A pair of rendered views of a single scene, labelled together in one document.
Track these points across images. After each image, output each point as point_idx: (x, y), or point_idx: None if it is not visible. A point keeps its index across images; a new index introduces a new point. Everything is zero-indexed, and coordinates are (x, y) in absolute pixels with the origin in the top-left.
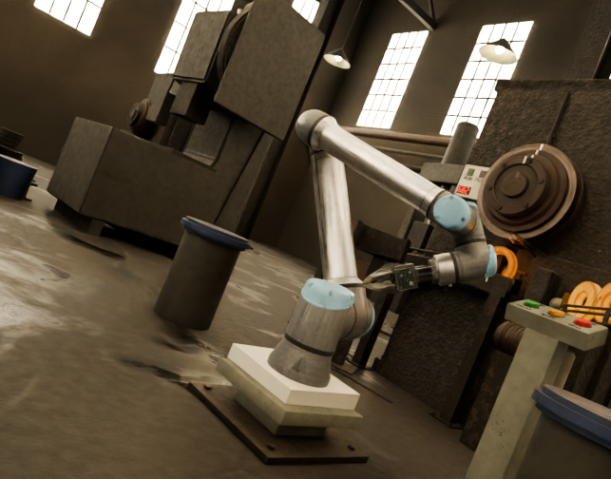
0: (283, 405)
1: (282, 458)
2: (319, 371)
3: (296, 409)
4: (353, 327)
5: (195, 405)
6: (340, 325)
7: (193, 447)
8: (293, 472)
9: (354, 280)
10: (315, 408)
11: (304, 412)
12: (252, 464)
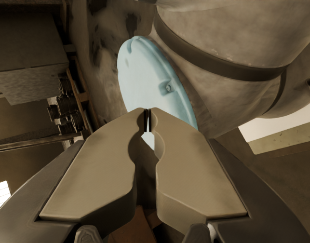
0: (253, 141)
1: (286, 154)
2: (272, 116)
3: (269, 144)
4: (280, 72)
5: None
6: (226, 131)
7: (223, 145)
8: (303, 162)
9: None
10: (305, 125)
11: (279, 148)
12: (262, 156)
